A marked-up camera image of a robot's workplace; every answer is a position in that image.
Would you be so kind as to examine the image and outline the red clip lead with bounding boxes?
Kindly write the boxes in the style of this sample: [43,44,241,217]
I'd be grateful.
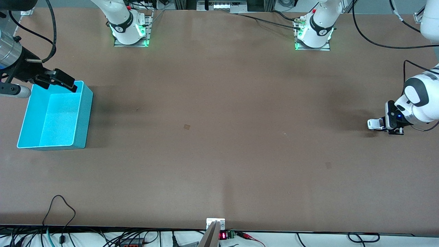
[236,232,266,247]

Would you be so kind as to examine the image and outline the black coiled cable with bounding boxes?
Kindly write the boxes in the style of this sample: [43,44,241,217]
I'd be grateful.
[347,232,381,243]

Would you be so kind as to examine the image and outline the power strip orange switches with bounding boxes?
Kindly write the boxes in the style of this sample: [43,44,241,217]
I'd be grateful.
[118,239,146,247]

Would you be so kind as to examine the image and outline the white mount plate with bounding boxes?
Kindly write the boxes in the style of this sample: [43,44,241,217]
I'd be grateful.
[206,218,226,231]

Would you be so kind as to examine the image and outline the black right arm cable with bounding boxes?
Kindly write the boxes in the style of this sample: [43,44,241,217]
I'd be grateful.
[0,0,57,64]

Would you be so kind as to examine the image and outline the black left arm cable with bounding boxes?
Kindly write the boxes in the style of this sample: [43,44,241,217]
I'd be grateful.
[352,0,439,132]

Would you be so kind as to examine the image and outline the white toy jeep black roof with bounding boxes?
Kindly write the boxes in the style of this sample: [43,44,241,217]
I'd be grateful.
[367,118,387,131]

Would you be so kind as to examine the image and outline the tangled black cables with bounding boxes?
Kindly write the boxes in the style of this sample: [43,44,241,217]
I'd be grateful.
[0,226,43,247]
[99,230,162,247]

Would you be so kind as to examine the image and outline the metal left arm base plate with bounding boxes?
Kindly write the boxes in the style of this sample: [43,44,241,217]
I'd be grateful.
[294,21,331,51]

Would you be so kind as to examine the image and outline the long black table cable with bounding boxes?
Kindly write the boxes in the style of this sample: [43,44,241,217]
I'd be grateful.
[237,13,302,31]

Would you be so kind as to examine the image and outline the short black table cable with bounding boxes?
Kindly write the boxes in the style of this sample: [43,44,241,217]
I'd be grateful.
[270,10,302,22]

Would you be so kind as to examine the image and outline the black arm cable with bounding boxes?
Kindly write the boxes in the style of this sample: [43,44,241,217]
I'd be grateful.
[0,0,57,64]
[352,0,439,132]

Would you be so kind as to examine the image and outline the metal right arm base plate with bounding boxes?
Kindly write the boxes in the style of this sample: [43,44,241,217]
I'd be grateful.
[114,10,154,48]

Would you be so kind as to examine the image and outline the black equipment frame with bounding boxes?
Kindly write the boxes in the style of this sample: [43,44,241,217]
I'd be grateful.
[174,0,198,10]

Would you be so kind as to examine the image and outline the grey camera mount bar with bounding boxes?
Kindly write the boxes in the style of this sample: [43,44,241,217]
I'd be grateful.
[198,221,220,247]

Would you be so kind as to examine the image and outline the thin black looped cable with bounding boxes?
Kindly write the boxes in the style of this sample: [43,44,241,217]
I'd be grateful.
[43,195,76,245]

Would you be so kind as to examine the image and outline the cyan plastic bin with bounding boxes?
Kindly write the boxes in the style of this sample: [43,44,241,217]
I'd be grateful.
[17,81,94,151]

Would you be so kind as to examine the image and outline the silver metal rack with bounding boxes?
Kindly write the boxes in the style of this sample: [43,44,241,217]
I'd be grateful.
[197,0,248,13]

